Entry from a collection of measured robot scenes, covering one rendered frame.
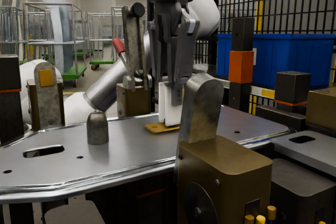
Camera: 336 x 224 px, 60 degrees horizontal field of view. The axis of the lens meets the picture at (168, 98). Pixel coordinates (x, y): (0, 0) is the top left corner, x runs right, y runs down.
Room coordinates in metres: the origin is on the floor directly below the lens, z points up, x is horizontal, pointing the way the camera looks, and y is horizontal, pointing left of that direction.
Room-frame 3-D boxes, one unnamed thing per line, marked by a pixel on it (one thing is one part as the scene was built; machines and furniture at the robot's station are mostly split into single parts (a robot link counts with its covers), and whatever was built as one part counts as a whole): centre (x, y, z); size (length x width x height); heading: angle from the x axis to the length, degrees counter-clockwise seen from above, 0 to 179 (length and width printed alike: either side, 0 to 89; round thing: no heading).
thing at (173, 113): (0.47, -0.01, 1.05); 0.03 x 0.01 x 0.07; 119
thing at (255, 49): (0.86, -0.29, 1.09); 0.30 x 0.17 x 0.13; 24
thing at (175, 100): (0.45, -0.02, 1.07); 0.03 x 0.01 x 0.05; 29
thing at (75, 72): (7.07, 2.58, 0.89); 1.90 x 1.00 x 1.77; 10
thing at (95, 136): (0.42, 0.11, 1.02); 0.03 x 0.03 x 0.07
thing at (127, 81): (0.59, 0.08, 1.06); 0.03 x 0.01 x 0.03; 29
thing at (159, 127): (0.48, 0.00, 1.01); 0.08 x 0.04 x 0.01; 119
